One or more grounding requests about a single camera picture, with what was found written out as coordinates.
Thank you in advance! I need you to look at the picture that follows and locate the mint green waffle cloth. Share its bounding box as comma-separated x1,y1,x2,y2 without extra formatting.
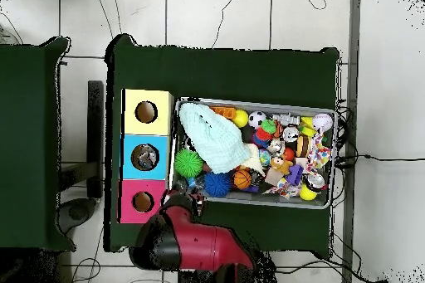
178,102,252,174

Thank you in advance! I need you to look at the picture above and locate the clear blue plastic packet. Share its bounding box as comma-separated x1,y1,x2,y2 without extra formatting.
136,154,159,169

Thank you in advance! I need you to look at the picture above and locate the wooden box with three holes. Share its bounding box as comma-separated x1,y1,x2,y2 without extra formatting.
116,88,176,226

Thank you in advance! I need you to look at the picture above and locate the blue spiky rubber ball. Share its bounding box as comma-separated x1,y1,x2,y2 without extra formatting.
203,171,232,198

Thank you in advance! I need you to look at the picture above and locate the green spiky rubber ball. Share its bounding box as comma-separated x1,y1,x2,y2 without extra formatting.
173,149,204,178

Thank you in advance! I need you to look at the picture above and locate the small orange basketball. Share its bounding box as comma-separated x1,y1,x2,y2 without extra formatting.
232,168,252,190

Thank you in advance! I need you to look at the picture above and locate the brown plush monkey toy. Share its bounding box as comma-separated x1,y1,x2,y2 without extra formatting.
270,155,295,176

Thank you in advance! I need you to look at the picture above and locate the yellow plastic ball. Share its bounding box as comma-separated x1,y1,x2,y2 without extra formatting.
232,109,249,129

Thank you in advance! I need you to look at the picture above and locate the orange plastic brick toy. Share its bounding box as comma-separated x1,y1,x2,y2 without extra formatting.
210,105,237,120

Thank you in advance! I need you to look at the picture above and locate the small soccer ball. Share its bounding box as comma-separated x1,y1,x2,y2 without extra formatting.
247,110,267,130

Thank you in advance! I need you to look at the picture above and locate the green spiky creature toy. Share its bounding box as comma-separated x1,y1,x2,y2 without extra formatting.
260,119,277,134

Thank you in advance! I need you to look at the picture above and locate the dark grey round base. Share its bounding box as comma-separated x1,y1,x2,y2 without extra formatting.
57,197,98,235

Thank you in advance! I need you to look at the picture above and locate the black upright panel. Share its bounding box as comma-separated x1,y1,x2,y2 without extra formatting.
86,80,105,199

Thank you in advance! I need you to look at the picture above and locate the dark green tablecloth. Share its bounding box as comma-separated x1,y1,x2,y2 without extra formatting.
0,36,78,253
103,32,341,260

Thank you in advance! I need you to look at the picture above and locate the white baseball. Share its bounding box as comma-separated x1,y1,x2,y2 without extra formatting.
312,113,334,132

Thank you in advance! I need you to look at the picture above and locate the grey metal bar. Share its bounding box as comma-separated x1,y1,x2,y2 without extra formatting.
340,0,363,283

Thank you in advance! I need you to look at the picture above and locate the wire mesh metal bin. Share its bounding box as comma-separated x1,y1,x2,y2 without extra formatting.
169,96,339,210

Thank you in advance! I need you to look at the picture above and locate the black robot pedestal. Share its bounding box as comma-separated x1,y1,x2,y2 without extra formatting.
177,270,217,283

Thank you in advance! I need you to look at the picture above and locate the thin black cable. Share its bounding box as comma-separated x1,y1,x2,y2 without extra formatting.
211,0,241,49
335,153,425,164

